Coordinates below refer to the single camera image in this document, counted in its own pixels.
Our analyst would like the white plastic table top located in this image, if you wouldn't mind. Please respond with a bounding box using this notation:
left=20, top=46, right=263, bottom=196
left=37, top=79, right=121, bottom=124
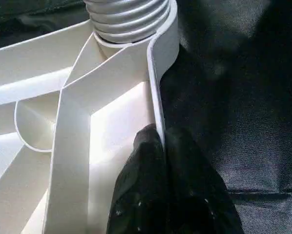
left=0, top=0, right=181, bottom=234

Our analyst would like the black work mat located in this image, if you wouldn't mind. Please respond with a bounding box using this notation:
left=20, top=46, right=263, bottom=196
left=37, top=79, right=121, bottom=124
left=0, top=0, right=292, bottom=234

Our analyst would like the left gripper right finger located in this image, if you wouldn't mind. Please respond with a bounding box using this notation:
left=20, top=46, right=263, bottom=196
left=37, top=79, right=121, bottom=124
left=165, top=126, right=245, bottom=234

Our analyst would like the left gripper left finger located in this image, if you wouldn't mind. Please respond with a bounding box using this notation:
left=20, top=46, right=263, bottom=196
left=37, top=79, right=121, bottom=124
left=106, top=124, right=167, bottom=234

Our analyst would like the white plastic table leg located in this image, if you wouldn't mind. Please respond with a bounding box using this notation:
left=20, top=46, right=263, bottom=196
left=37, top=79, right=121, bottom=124
left=84, top=0, right=172, bottom=44

